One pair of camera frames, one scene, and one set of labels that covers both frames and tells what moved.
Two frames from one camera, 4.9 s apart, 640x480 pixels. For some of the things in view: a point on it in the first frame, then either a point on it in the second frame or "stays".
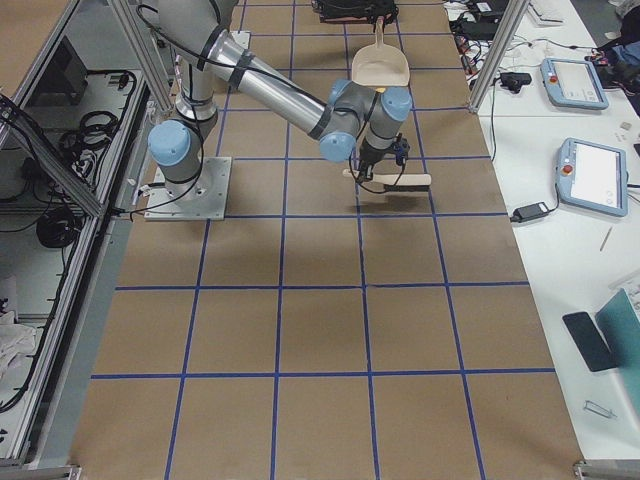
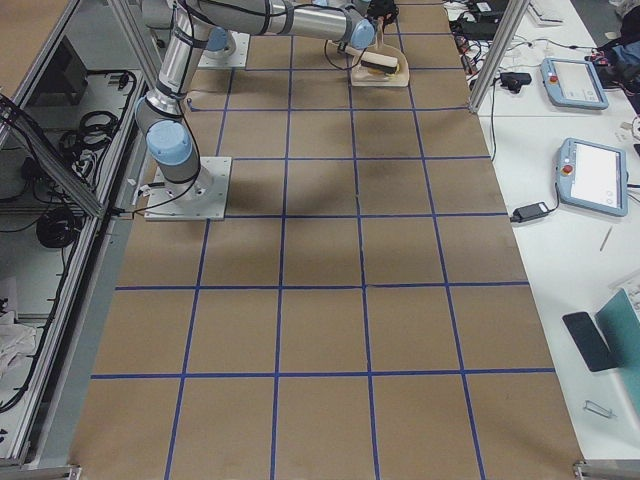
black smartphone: x=589 y=341 stays
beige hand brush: x=396 y=182 to x=381 y=63
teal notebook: x=620 y=328 stays
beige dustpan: x=381 y=64 stays
